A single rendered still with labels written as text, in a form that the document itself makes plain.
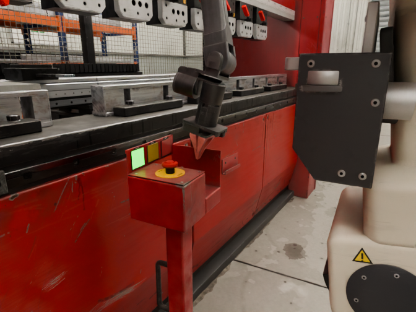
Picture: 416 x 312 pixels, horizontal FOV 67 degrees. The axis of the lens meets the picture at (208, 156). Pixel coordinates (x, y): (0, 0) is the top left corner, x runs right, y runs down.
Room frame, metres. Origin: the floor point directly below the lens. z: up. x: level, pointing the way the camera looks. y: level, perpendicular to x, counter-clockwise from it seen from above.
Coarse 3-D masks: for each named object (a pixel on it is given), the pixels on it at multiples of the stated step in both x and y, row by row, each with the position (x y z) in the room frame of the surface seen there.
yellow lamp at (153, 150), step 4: (152, 144) 0.79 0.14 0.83; (156, 144) 0.81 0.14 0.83; (148, 148) 0.77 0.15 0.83; (152, 148) 0.79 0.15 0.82; (156, 148) 0.81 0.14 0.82; (148, 152) 0.77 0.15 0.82; (152, 152) 0.79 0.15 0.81; (156, 152) 0.80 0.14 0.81; (148, 156) 0.77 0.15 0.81; (152, 156) 0.79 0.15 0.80; (156, 156) 0.80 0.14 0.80; (148, 160) 0.77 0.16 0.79; (152, 160) 0.79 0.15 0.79
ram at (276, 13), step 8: (240, 0) 1.71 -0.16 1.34; (248, 0) 1.79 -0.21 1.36; (272, 0) 2.06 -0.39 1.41; (280, 0) 2.18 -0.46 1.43; (288, 0) 2.30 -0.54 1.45; (264, 8) 1.97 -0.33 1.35; (272, 8) 2.07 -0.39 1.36; (272, 16) 2.22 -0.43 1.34; (280, 16) 2.22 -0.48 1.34; (288, 16) 2.32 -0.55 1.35
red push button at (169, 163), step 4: (168, 160) 0.72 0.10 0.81; (172, 160) 0.72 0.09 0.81; (164, 164) 0.70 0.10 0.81; (168, 164) 0.70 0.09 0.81; (172, 164) 0.70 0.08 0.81; (176, 164) 0.71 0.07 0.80; (168, 168) 0.70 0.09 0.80; (172, 168) 0.71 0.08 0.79; (168, 172) 0.70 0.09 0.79; (172, 172) 0.71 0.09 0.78
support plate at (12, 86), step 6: (0, 84) 0.54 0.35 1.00; (6, 84) 0.54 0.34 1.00; (12, 84) 0.54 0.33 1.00; (18, 84) 0.54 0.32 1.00; (24, 84) 0.54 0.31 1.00; (30, 84) 0.55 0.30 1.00; (36, 84) 0.55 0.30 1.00; (0, 90) 0.50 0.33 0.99; (6, 90) 0.51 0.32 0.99; (12, 90) 0.52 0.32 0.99; (18, 90) 0.53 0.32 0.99
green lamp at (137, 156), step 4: (132, 152) 0.72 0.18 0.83; (136, 152) 0.73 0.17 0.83; (140, 152) 0.75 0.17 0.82; (132, 156) 0.72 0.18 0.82; (136, 156) 0.73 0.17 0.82; (140, 156) 0.74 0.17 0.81; (132, 160) 0.72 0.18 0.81; (136, 160) 0.73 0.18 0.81; (140, 160) 0.74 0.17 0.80; (132, 164) 0.72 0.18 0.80; (136, 164) 0.73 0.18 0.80; (140, 164) 0.74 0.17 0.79; (132, 168) 0.72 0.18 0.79
